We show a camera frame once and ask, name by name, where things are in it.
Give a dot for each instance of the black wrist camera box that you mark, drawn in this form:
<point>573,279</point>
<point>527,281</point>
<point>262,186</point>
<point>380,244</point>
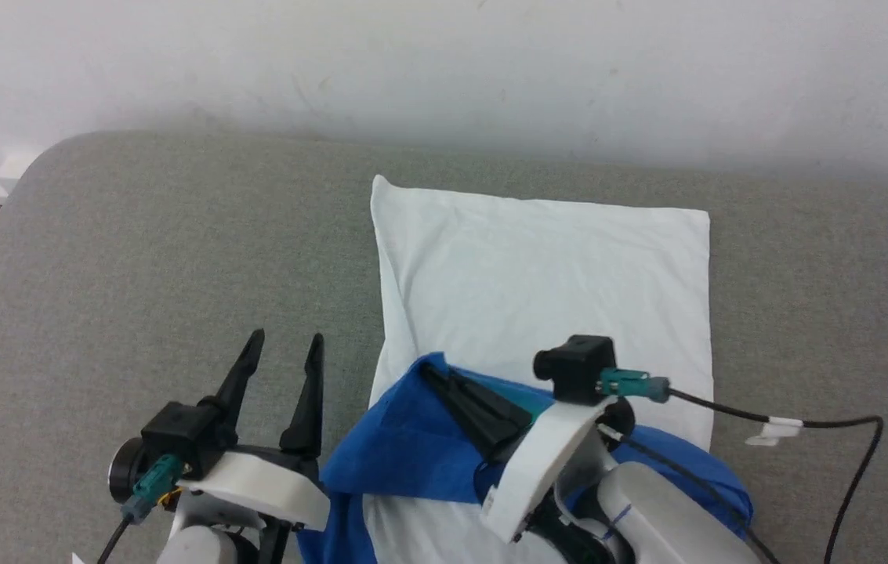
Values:
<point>177,439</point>
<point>578,368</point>

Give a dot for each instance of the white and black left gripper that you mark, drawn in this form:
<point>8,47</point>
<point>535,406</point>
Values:
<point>255,482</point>

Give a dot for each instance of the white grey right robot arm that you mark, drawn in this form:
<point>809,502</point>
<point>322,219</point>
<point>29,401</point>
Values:
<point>671,517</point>

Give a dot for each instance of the grey fabric sofa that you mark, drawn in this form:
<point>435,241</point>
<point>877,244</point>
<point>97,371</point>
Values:
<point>138,274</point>

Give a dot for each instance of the blue garment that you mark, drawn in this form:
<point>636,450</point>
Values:
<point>404,454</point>

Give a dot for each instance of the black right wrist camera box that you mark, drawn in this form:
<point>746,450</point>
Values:
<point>578,368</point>

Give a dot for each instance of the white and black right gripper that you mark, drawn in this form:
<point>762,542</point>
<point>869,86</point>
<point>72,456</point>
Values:
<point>545,462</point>

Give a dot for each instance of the white pillow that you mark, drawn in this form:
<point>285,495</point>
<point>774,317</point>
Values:
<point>538,274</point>

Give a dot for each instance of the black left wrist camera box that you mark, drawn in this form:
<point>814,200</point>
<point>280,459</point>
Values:
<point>177,439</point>

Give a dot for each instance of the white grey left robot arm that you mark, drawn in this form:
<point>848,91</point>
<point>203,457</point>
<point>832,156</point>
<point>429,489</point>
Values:
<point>204,544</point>

